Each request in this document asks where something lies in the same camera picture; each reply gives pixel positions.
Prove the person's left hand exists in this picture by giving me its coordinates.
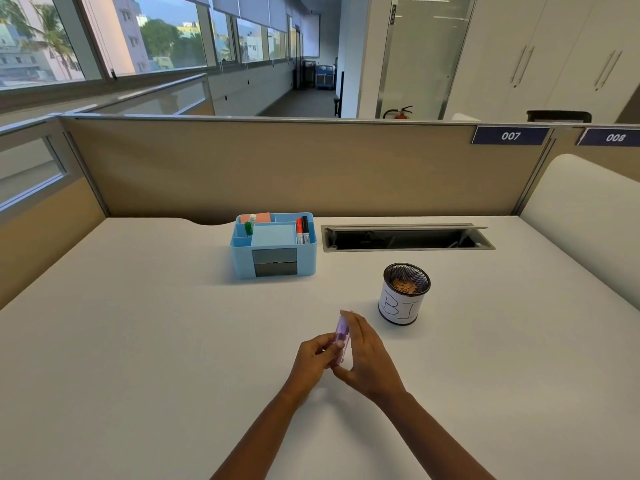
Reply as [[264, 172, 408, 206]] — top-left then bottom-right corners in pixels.
[[286, 334, 344, 401]]

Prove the black office chair back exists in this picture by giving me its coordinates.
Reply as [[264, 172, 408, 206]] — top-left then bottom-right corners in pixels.
[[526, 110, 593, 124]]

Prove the black mesh cup with paper label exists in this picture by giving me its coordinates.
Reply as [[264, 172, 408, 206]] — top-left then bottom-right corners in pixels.
[[378, 263, 432, 326]]

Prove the desk cable tray opening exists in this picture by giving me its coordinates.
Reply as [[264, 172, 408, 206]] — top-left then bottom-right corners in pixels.
[[321, 224, 496, 253]]

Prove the person's right forearm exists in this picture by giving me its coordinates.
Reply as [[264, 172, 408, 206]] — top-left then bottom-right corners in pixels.
[[377, 387, 496, 480]]

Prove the beige side partition panel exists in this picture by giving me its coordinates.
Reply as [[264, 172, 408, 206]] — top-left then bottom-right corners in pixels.
[[0, 117, 108, 310]]

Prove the person's right hand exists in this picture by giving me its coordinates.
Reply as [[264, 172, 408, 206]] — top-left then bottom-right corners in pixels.
[[331, 310, 407, 403]]

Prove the blue desk number sign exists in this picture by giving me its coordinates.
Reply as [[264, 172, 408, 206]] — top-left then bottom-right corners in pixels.
[[471, 126, 551, 146], [576, 127, 640, 147]]

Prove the white cabinet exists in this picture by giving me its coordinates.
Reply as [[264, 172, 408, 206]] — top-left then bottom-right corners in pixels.
[[442, 0, 640, 124]]

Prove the blue sticky note pad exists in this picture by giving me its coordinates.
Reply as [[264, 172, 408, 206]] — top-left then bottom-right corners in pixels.
[[250, 223, 298, 249]]

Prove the beige desk partition panel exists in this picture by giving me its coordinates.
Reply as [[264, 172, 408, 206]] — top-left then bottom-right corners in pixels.
[[59, 114, 556, 226]]

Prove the glass door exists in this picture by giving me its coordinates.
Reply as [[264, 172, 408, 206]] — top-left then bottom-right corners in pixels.
[[376, 0, 478, 120]]

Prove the white curved desk divider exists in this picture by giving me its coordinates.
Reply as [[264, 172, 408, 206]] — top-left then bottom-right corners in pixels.
[[520, 154, 640, 311]]

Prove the blue desk organizer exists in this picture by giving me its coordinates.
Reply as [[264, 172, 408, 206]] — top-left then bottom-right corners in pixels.
[[230, 212, 317, 280]]

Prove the person's left forearm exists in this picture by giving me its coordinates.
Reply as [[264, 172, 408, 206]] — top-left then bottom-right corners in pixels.
[[210, 387, 313, 480]]

